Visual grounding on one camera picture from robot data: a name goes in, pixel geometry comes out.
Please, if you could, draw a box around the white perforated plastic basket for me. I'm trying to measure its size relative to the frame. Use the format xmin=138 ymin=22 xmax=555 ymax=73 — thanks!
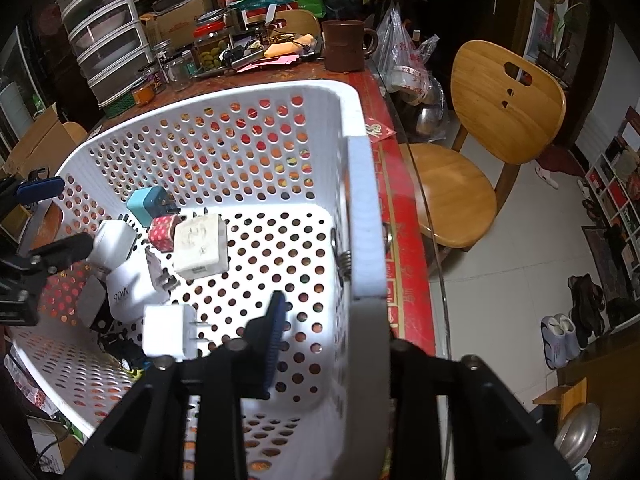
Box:
xmin=10 ymin=79 xmax=393 ymax=480

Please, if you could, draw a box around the dark sandal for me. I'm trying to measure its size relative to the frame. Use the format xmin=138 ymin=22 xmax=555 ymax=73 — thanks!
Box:
xmin=567 ymin=274 xmax=606 ymax=311
xmin=572 ymin=300 xmax=608 ymax=348

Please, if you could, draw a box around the crumpled plastic package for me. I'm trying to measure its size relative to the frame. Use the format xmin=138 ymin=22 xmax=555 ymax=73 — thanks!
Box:
xmin=2 ymin=355 xmax=63 ymax=421

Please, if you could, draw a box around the white slipper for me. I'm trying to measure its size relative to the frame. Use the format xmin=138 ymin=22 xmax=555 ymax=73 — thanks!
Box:
xmin=535 ymin=165 xmax=561 ymax=190

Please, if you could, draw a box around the metal tray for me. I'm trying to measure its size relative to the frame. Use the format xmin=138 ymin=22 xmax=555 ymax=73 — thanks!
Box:
xmin=192 ymin=32 xmax=323 ymax=78

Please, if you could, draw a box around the brown cardboard box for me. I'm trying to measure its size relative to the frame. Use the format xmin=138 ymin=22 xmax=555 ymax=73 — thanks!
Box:
xmin=140 ymin=0 xmax=213 ymax=51

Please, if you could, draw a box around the empty glass jar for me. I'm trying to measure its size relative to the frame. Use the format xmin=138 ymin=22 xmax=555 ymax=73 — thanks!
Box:
xmin=164 ymin=52 xmax=193 ymax=92

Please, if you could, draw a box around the black and white charger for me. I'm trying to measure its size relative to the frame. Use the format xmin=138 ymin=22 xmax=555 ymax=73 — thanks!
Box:
xmin=75 ymin=277 xmax=113 ymax=331

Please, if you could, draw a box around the white cubby shelf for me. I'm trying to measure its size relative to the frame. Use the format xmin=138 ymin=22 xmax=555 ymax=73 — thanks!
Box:
xmin=580 ymin=105 xmax=640 ymax=281

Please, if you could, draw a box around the rounded white charger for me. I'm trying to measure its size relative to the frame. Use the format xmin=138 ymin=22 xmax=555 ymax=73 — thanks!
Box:
xmin=85 ymin=220 xmax=136 ymax=281

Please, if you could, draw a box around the red floor mat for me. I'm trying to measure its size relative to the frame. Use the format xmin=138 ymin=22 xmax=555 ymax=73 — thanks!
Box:
xmin=537 ymin=146 xmax=586 ymax=177

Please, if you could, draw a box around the red lidded olive jar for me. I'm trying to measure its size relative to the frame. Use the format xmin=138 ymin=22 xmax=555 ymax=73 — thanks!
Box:
xmin=192 ymin=25 xmax=233 ymax=73

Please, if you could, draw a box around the stainless steel pot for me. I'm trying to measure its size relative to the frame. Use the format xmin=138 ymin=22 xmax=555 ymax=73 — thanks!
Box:
xmin=405 ymin=102 xmax=451 ymax=143

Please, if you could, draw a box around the dark doormat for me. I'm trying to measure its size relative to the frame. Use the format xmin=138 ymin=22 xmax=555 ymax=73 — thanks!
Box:
xmin=582 ymin=225 xmax=636 ymax=301

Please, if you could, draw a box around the large white charger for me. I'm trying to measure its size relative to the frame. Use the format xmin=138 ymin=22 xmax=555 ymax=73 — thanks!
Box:
xmin=102 ymin=247 xmax=181 ymax=322

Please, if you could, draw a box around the round metal lid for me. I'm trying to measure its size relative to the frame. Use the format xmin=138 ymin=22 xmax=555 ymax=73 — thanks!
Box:
xmin=552 ymin=402 xmax=601 ymax=456

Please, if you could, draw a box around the potted plant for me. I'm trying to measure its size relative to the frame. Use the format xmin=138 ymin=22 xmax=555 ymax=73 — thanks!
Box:
xmin=542 ymin=0 xmax=586 ymax=68

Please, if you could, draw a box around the red patterned tablecloth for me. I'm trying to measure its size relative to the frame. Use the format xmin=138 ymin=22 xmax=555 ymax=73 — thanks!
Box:
xmin=10 ymin=67 xmax=448 ymax=480

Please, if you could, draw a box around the white red-printed plastic bag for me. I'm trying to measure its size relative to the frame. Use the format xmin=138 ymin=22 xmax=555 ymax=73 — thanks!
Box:
xmin=372 ymin=2 xmax=441 ymax=106

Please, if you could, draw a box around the small green plastic basket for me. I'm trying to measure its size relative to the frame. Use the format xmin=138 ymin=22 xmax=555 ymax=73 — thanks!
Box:
xmin=102 ymin=94 xmax=136 ymax=118

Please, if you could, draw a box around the small wooden stool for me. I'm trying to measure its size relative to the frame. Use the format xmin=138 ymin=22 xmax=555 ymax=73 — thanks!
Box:
xmin=532 ymin=377 xmax=588 ymax=413

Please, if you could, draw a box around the small white pronged charger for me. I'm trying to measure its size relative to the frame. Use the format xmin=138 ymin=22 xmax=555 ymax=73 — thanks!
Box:
xmin=142 ymin=304 xmax=213 ymax=361

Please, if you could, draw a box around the red patterned charger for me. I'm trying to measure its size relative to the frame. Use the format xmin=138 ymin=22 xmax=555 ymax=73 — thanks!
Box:
xmin=148 ymin=214 xmax=182 ymax=253

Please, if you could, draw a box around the orange lidded jar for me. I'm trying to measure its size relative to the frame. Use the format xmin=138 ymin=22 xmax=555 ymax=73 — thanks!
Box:
xmin=131 ymin=80 xmax=156 ymax=107

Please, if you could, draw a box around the metal spring clip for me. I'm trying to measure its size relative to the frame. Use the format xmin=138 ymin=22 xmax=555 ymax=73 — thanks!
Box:
xmin=330 ymin=220 xmax=391 ymax=286

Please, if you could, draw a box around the wall poster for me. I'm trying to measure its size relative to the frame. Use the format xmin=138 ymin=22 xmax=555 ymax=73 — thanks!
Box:
xmin=524 ymin=2 xmax=556 ymax=61

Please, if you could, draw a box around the orange packet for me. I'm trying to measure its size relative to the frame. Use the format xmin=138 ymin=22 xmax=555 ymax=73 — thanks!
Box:
xmin=263 ymin=33 xmax=319 ymax=58

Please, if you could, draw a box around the brown ceramic mug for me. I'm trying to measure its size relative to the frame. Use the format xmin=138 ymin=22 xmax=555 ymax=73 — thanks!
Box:
xmin=321 ymin=19 xmax=379 ymax=73

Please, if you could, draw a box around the open cardboard box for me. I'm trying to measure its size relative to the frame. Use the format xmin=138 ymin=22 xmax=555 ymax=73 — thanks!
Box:
xmin=0 ymin=102 xmax=76 ymax=176

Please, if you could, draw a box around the translucent plastic drawer unit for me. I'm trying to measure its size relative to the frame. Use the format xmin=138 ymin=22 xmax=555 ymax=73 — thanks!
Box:
xmin=56 ymin=0 xmax=156 ymax=108

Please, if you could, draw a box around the red envelope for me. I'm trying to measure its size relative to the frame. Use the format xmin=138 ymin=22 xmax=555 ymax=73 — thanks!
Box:
xmin=364 ymin=119 xmax=397 ymax=142

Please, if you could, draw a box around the white square socket adapter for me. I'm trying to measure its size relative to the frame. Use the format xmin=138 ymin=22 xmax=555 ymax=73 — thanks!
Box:
xmin=172 ymin=213 xmax=230 ymax=281

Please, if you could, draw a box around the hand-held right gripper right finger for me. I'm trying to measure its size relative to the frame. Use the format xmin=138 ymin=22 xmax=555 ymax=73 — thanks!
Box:
xmin=387 ymin=337 xmax=576 ymax=480

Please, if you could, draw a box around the dark wooden cabinet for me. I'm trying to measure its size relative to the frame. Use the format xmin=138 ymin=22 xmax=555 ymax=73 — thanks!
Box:
xmin=555 ymin=320 xmax=640 ymax=480

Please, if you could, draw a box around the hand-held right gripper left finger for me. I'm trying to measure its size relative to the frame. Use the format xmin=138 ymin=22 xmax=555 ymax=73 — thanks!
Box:
xmin=62 ymin=290 xmax=288 ymax=480

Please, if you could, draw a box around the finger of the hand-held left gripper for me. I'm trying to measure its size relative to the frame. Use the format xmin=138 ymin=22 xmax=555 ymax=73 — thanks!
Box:
xmin=0 ymin=170 xmax=66 ymax=206
xmin=0 ymin=232 xmax=96 ymax=328

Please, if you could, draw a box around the light blue slipper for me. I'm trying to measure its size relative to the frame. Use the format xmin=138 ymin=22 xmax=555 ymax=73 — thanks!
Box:
xmin=559 ymin=314 xmax=585 ymax=358
xmin=540 ymin=316 xmax=568 ymax=368

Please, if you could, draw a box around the white red-printed bowl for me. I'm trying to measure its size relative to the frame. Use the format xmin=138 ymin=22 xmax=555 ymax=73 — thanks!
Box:
xmin=390 ymin=65 xmax=428 ymax=96

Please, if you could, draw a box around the wooden chair with holed backrest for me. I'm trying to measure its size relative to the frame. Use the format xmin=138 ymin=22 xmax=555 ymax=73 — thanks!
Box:
xmin=400 ymin=40 xmax=567 ymax=251

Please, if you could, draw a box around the teal charger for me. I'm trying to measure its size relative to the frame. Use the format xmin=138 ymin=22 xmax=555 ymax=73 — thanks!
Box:
xmin=126 ymin=186 xmax=181 ymax=228

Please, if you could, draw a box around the pink paper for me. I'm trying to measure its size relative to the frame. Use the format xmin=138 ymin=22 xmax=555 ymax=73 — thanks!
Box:
xmin=235 ymin=52 xmax=303 ymax=73

